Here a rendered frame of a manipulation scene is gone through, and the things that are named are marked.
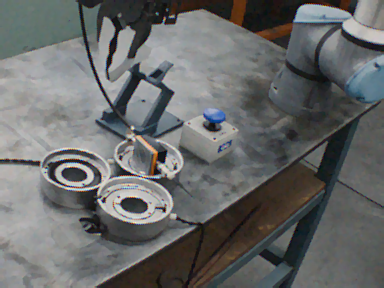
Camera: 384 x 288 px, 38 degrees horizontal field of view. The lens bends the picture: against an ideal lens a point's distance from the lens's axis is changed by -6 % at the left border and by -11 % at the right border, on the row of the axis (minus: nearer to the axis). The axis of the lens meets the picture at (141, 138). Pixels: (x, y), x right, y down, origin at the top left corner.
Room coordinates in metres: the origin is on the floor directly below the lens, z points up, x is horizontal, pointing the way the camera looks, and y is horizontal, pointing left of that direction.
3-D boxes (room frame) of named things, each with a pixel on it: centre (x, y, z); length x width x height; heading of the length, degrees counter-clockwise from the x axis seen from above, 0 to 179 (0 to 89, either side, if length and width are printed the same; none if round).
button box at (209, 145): (0.90, -0.12, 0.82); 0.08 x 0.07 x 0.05; 141
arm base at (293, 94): (1.15, -0.33, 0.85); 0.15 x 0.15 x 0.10
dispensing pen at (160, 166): (0.75, -0.03, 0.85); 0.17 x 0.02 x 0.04; 39
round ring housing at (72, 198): (0.71, 0.09, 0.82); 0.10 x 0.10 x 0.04
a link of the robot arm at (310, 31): (1.15, -0.34, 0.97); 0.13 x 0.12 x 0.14; 30
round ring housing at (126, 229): (0.67, -0.01, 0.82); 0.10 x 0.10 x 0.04
